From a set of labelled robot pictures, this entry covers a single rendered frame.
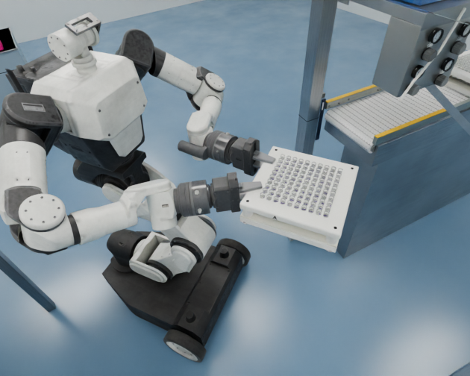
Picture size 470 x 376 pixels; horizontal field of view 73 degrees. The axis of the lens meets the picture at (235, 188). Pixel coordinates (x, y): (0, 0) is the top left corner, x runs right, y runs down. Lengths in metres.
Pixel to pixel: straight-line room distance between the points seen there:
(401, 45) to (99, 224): 0.90
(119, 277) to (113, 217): 1.04
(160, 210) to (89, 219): 0.16
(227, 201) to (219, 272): 0.88
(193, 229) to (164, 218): 0.43
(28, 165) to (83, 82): 0.27
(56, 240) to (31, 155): 0.20
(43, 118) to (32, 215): 0.26
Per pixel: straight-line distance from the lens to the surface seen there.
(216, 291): 1.59
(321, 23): 1.20
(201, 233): 1.23
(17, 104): 0.88
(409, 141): 1.39
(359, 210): 1.64
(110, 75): 0.97
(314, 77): 1.27
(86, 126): 0.93
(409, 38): 1.03
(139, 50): 1.11
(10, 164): 0.80
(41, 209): 0.71
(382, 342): 1.80
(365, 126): 1.32
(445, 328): 1.95
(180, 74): 1.15
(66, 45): 0.92
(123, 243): 1.65
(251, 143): 0.86
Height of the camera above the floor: 1.61
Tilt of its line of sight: 46 degrees down
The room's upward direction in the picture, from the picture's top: 4 degrees counter-clockwise
